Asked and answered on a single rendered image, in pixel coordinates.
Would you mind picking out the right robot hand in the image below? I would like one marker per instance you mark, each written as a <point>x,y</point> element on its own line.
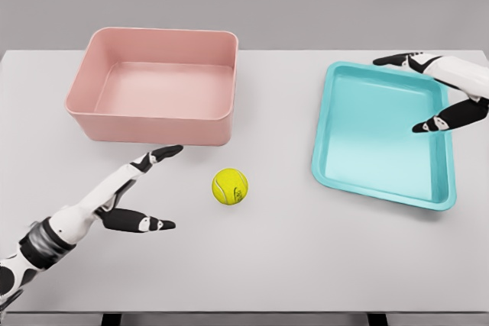
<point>456,74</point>

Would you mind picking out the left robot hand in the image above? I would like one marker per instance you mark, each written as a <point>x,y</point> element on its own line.
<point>103,191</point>

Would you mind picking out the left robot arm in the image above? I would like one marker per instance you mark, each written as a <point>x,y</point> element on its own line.
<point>42,238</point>

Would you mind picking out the blue plastic tray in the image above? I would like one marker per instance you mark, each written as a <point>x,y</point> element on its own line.
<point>382,131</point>

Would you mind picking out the pink plastic basket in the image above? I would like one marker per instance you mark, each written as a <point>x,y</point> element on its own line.
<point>160,104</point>

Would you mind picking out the yellow tennis ball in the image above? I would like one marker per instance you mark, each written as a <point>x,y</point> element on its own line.
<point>230,186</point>

